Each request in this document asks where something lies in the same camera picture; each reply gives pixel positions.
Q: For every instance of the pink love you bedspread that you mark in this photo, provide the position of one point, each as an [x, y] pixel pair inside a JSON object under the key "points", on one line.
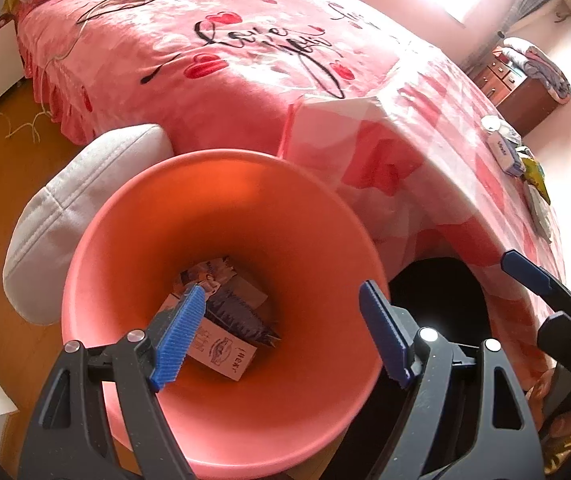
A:
{"points": [[212, 73]]}

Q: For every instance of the yellow snack bag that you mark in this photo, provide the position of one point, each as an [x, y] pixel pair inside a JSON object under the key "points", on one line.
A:
{"points": [[533, 172]]}

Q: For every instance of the brown wooden cabinet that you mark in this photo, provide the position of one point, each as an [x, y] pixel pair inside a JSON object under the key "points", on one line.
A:
{"points": [[521, 100]]}

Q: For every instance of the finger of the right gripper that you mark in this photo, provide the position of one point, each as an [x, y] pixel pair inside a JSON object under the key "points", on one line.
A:
{"points": [[537, 280]]}

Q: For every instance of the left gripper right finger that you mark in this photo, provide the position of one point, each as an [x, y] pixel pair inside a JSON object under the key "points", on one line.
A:
{"points": [[393, 332]]}

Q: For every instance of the person's right hand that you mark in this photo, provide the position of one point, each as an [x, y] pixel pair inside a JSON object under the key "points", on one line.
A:
{"points": [[557, 449]]}

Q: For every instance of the grey white mailer bag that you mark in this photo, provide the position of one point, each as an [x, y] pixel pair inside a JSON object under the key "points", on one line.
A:
{"points": [[540, 212]]}

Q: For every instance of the folded blankets on cabinet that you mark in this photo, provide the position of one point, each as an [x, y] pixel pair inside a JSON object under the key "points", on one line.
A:
{"points": [[536, 64]]}

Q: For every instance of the blue Vinda tissue pack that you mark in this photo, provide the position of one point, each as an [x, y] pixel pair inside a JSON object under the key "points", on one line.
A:
{"points": [[505, 154]]}

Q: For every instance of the grey curtain right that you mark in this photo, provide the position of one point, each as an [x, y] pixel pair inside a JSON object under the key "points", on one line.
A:
{"points": [[519, 9]]}

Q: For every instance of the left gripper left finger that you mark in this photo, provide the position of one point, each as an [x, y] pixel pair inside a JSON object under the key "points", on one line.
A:
{"points": [[171, 333]]}

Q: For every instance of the red white checkered tablecloth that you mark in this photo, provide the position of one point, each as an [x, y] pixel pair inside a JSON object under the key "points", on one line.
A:
{"points": [[411, 160]]}

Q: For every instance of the orange trash bin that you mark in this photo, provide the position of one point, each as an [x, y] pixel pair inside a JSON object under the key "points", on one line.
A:
{"points": [[283, 360]]}

